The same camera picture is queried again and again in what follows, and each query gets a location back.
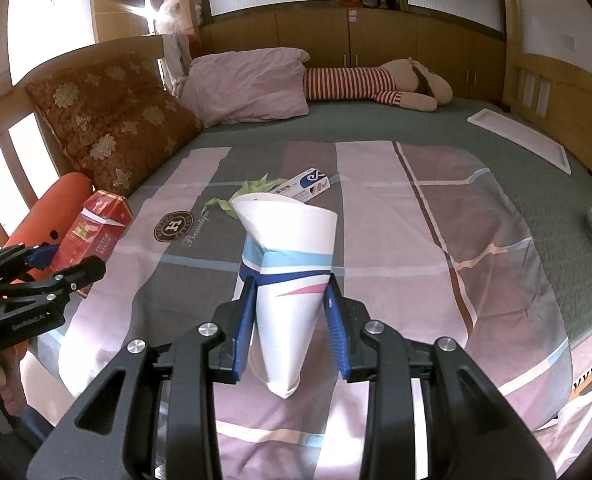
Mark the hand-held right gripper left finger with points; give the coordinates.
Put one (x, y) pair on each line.
(243, 330)

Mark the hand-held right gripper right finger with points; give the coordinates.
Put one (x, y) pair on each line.
(337, 330)

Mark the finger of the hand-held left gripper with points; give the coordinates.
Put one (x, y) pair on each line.
(38, 256)
(83, 272)

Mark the red cigarette box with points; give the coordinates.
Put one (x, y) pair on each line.
(96, 230)

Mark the white paper cup blue stripes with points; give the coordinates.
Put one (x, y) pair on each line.
(286, 310)

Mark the white plastic bag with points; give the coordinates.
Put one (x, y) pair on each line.
(580, 410)

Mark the orange carrot plush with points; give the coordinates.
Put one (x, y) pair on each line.
(51, 205)

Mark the pink and grey patchwork blanket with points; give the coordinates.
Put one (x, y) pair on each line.
(400, 240)

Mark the green vegetable leaf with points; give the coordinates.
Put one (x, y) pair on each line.
(251, 187)

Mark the white and blue toothpaste box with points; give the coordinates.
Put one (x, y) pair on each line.
(306, 182)

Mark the brown floral cushion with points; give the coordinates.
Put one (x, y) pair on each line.
(111, 120)

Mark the green quilted bedspread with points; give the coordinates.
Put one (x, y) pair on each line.
(525, 195)

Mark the hanging clothes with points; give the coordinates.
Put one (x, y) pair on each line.
(178, 60)

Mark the pink pillow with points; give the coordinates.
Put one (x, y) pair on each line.
(246, 85)

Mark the striped plush toy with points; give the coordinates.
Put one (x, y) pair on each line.
(355, 82)

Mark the white flat board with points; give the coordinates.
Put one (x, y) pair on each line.
(520, 137)

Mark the white plush toy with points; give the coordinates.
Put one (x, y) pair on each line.
(170, 12)

